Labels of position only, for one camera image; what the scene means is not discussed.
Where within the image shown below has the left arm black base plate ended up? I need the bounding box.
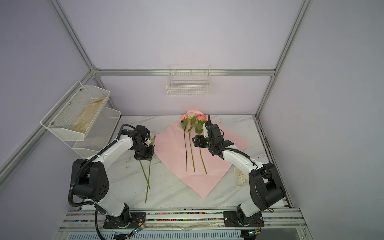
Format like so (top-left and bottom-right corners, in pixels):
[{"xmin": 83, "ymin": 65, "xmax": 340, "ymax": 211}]
[{"xmin": 103, "ymin": 212, "xmax": 147, "ymax": 229}]

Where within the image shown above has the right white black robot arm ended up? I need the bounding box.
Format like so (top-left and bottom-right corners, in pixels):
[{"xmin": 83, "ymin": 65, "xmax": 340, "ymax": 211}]
[{"xmin": 192, "ymin": 116, "xmax": 286, "ymax": 221}]

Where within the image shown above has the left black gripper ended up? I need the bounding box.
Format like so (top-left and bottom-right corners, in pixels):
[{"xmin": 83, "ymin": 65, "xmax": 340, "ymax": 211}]
[{"xmin": 132, "ymin": 142, "xmax": 154, "ymax": 161}]

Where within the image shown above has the white ribbon string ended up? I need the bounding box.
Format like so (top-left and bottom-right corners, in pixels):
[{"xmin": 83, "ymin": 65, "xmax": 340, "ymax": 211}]
[{"xmin": 233, "ymin": 166, "xmax": 248, "ymax": 187}]

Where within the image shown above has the white mesh shelf basket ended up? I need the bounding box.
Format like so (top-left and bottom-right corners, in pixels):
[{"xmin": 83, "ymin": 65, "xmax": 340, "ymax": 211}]
[
  {"xmin": 40, "ymin": 82, "xmax": 110, "ymax": 142},
  {"xmin": 71, "ymin": 107, "xmax": 121, "ymax": 159}
]

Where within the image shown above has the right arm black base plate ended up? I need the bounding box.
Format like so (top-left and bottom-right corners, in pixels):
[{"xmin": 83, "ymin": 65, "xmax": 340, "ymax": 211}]
[{"xmin": 223, "ymin": 211, "xmax": 265, "ymax": 228}]

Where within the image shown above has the beige cloth in basket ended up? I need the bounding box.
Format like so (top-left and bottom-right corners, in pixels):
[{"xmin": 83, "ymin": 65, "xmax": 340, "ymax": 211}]
[{"xmin": 70, "ymin": 97, "xmax": 105, "ymax": 134}]

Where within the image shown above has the white mesh upper shelf basket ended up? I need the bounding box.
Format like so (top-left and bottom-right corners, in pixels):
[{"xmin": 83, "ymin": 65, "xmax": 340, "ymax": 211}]
[{"xmin": 40, "ymin": 82, "xmax": 110, "ymax": 142}]

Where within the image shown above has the aluminium front rail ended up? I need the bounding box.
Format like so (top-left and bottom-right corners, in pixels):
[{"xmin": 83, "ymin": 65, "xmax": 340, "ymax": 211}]
[{"xmin": 59, "ymin": 208, "xmax": 308, "ymax": 232}]

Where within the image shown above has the white mesh lower shelf basket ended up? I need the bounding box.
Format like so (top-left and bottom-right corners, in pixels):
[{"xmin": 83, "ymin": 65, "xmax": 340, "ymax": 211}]
[{"xmin": 71, "ymin": 107, "xmax": 121, "ymax": 159}]

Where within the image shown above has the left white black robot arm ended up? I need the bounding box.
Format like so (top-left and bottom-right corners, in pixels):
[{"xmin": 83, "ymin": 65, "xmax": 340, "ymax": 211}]
[{"xmin": 68, "ymin": 124, "xmax": 155, "ymax": 218}]

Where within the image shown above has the white blue fake rose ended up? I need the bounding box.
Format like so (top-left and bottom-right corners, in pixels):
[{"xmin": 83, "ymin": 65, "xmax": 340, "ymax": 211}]
[{"xmin": 140, "ymin": 133, "xmax": 156, "ymax": 182}]

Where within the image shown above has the white wire wall basket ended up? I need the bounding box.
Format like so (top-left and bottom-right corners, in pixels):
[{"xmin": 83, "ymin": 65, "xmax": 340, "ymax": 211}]
[{"xmin": 166, "ymin": 65, "xmax": 211, "ymax": 97}]

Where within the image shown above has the red pink fake rose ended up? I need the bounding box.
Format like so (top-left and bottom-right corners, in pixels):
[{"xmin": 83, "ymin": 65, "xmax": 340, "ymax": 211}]
[{"xmin": 194, "ymin": 114, "xmax": 207, "ymax": 174}]

